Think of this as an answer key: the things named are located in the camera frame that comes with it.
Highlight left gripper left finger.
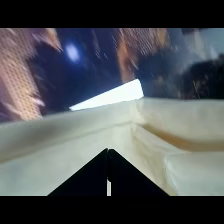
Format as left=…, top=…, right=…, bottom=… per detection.
left=47, top=147, right=109, bottom=197

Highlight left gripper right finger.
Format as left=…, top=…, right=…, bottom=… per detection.
left=106, top=147, right=170, bottom=197

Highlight cream garment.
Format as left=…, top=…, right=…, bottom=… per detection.
left=0, top=96, right=224, bottom=197

